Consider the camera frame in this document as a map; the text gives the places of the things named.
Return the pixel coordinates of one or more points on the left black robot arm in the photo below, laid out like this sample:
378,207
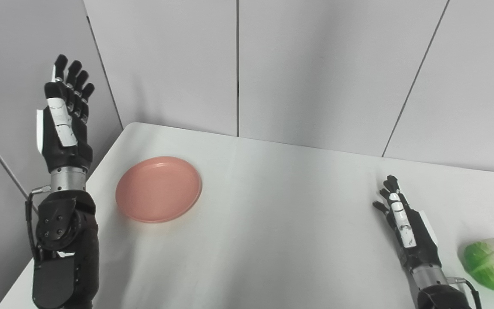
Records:
64,244

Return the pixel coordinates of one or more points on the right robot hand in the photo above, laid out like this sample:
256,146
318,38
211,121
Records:
414,238

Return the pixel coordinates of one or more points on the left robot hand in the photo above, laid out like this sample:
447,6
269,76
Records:
64,133

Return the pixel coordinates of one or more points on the pink round plate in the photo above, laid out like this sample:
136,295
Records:
158,189

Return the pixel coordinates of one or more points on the green white cabbage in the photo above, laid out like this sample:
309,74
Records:
493,264

